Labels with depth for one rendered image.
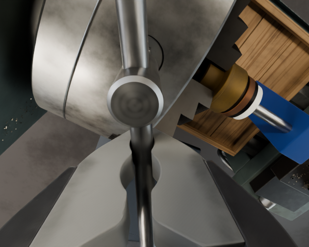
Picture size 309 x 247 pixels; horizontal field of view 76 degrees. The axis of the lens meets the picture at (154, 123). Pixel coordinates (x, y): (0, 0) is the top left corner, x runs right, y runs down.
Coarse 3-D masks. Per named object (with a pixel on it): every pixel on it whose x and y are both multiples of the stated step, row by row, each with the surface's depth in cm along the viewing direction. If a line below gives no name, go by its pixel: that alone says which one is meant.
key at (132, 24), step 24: (120, 0) 7; (144, 0) 8; (120, 24) 8; (144, 24) 8; (144, 48) 8; (144, 144) 10; (144, 168) 11; (144, 192) 11; (144, 216) 12; (144, 240) 12
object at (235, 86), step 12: (204, 60) 33; (204, 72) 35; (216, 72) 30; (228, 72) 29; (240, 72) 30; (204, 84) 30; (216, 84) 30; (228, 84) 29; (240, 84) 30; (252, 84) 31; (216, 96) 29; (228, 96) 30; (240, 96) 31; (252, 96) 31; (216, 108) 32; (228, 108) 31; (240, 108) 31
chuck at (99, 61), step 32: (160, 0) 15; (192, 0) 15; (224, 0) 15; (96, 32) 15; (160, 32) 15; (192, 32) 15; (96, 64) 16; (192, 64) 16; (96, 96) 18; (96, 128) 23; (128, 128) 21
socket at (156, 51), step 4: (148, 36) 15; (148, 40) 15; (152, 40) 15; (156, 40) 16; (152, 44) 16; (156, 44) 16; (152, 48) 16; (156, 48) 16; (160, 48) 16; (152, 52) 16; (156, 52) 16; (160, 52) 16; (156, 56) 16; (160, 56) 16; (156, 60) 16; (160, 60) 16; (160, 64) 16
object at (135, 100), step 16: (128, 80) 7; (144, 80) 7; (112, 96) 7; (128, 96) 7; (144, 96) 7; (160, 96) 8; (112, 112) 8; (128, 112) 8; (144, 112) 8; (160, 112) 8
